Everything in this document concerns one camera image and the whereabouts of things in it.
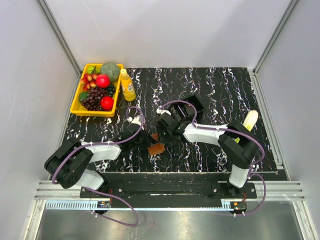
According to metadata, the brown leather card holder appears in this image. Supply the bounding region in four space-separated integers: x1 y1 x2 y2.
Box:
147 133 166 157

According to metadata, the black plastic card box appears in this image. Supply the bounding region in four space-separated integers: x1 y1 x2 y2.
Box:
167 95 205 121

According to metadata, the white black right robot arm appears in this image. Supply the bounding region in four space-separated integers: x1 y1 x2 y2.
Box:
156 109 264 198

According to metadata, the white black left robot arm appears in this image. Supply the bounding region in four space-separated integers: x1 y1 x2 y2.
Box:
44 116 157 198

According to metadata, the yellow juice bottle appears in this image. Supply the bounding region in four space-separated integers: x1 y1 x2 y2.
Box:
120 68 136 102

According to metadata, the red pomegranate lower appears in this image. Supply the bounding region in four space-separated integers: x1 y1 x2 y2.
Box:
100 96 114 111

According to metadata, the red pomegranate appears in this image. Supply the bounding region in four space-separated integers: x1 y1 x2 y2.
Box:
96 74 111 88
100 96 114 111

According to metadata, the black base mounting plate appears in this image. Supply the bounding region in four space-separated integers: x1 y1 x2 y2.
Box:
79 171 258 210

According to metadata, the black grape bunch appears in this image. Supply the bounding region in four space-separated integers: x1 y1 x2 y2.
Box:
106 83 117 98

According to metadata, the dark purple grape bunch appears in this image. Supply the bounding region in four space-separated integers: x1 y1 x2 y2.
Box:
80 86 107 111

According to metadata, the red pomegranate upper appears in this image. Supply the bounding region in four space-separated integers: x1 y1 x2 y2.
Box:
96 74 111 88

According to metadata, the yellow plastic fruit tray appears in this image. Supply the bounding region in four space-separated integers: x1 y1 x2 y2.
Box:
70 62 124 117

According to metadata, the green lime fruit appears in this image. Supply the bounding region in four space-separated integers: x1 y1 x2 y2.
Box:
78 91 89 103

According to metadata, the green melon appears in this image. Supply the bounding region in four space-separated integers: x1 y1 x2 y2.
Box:
100 62 121 83

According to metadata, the small red fruit cluster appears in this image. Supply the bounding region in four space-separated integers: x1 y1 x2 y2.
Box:
80 73 98 92

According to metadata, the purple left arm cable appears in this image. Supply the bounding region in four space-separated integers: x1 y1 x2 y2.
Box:
51 106 146 227

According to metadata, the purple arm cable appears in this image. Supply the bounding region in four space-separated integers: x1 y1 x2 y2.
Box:
156 99 267 217
51 106 146 227

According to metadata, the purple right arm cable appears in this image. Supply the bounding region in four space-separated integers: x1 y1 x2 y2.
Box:
156 99 267 217

